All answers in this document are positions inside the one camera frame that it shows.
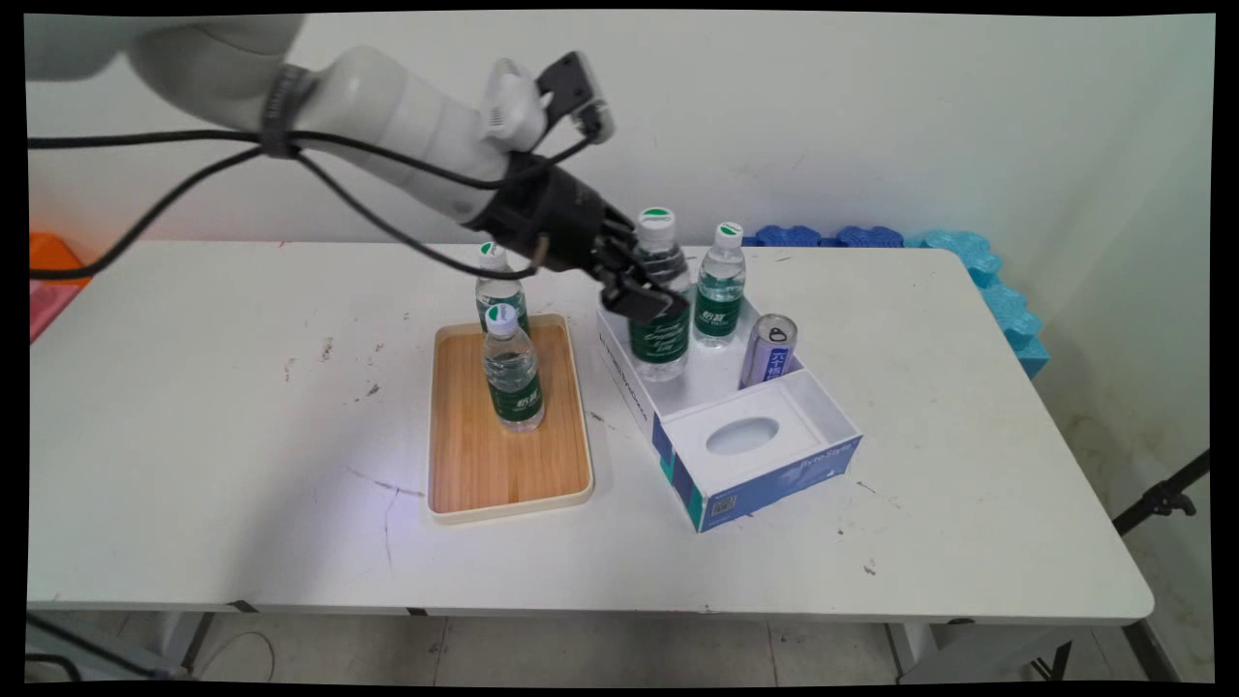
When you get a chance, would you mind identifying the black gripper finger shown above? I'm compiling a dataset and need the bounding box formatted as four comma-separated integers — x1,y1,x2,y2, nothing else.
594,259,691,324
602,218,644,267

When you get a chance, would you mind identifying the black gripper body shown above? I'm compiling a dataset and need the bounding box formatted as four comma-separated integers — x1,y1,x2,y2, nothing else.
465,153,620,280

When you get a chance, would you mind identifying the large water bottle green label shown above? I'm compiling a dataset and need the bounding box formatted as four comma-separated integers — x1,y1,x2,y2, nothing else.
627,206,695,382

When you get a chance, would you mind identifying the small water bottle green label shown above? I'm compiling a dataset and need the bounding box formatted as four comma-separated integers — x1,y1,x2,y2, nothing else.
482,303,546,434
692,222,748,349
474,242,530,335

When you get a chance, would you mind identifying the silver and blue drink can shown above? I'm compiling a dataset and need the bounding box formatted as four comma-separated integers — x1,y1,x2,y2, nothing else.
739,313,799,391

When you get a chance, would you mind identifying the dark blue foam mat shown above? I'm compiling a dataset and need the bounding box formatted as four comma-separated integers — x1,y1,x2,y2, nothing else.
834,225,907,249
743,225,824,249

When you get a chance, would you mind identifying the white and blue cardboard box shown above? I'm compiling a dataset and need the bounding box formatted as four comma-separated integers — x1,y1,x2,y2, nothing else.
595,295,864,533

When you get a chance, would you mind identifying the wooden tray with cream rim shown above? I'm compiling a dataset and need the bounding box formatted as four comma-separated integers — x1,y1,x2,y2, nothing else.
427,313,595,525

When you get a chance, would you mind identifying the light blue foam mat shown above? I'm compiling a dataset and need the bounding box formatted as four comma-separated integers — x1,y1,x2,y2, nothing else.
905,229,1052,379

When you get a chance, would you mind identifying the orange plastic bin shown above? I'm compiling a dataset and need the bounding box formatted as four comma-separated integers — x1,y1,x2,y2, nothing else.
29,232,93,288

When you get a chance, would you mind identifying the pink plastic bin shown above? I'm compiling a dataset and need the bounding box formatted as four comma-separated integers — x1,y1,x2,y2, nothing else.
29,281,84,345

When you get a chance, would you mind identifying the black tripod stand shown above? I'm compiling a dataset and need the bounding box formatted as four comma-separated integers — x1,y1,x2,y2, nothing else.
1111,449,1212,539

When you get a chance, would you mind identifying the grey metal table leg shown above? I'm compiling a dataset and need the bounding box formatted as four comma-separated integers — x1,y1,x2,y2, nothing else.
145,612,220,681

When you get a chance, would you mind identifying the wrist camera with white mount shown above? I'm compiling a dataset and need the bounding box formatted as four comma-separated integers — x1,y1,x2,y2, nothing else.
482,50,617,153

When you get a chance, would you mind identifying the black cable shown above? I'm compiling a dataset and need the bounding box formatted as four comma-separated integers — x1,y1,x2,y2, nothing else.
29,145,543,282
27,129,596,191

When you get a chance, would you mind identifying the black velcro strap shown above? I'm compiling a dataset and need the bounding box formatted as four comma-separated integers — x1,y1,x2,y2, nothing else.
257,63,317,161

